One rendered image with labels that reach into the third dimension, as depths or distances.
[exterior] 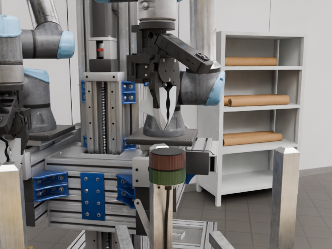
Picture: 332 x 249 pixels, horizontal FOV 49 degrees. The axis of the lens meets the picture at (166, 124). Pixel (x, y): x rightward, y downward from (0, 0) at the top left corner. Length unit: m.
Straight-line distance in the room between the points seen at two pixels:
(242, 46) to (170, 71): 3.07
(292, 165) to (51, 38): 0.66
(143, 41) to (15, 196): 0.37
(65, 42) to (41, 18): 0.10
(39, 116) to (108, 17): 0.44
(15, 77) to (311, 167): 3.98
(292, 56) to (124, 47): 2.58
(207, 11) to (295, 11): 3.04
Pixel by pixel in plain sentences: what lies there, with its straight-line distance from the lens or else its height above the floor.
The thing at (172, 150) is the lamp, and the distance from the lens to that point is 0.59.
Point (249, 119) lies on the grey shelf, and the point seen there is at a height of 0.70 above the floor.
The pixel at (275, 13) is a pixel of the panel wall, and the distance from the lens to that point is 4.02.
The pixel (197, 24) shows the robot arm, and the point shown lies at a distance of 1.17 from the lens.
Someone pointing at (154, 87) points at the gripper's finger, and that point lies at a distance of 0.68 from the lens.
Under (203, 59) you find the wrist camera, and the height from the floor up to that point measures 1.29.
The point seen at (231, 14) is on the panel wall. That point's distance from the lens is 3.74.
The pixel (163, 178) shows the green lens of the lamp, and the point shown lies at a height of 1.11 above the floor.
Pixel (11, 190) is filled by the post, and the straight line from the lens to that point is 0.63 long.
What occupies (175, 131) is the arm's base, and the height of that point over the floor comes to 1.06.
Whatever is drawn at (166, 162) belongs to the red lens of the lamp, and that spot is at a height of 1.13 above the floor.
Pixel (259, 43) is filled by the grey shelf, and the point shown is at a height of 1.48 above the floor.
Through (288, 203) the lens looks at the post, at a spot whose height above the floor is 1.02.
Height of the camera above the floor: 1.29
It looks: 10 degrees down
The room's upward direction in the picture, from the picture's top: straight up
